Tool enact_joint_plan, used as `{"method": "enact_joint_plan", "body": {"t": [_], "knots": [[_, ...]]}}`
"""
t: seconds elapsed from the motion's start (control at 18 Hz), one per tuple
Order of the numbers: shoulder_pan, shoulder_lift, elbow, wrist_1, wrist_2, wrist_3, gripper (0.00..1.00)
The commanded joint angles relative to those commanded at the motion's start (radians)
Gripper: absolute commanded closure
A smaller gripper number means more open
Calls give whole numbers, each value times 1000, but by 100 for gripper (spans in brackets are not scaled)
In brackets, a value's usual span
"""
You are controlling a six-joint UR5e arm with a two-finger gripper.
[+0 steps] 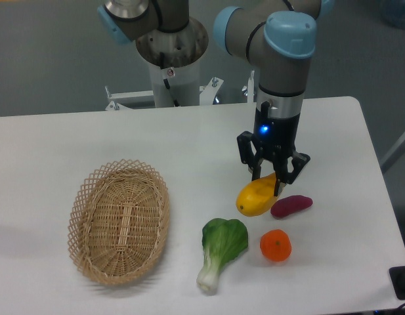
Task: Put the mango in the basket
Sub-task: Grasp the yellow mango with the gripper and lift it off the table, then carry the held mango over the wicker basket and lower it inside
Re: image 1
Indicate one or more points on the white metal frame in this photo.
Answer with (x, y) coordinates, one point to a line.
(173, 94)

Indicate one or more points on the yellow mango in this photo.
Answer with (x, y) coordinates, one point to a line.
(257, 197)

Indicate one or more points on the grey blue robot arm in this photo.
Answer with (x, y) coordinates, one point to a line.
(277, 37)

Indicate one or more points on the purple sweet potato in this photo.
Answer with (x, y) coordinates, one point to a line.
(290, 205)

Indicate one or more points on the black device at edge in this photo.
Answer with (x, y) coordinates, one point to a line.
(397, 275)

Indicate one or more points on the white table leg right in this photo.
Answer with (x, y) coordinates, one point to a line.
(393, 155)

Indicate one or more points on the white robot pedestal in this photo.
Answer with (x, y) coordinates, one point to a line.
(174, 56)

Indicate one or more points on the orange tangerine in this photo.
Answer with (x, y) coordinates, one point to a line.
(275, 246)

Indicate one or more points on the green bok choy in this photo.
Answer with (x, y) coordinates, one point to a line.
(222, 241)

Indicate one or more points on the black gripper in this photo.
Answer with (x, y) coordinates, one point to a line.
(272, 135)

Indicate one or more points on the woven wicker basket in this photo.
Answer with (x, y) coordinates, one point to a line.
(119, 222)

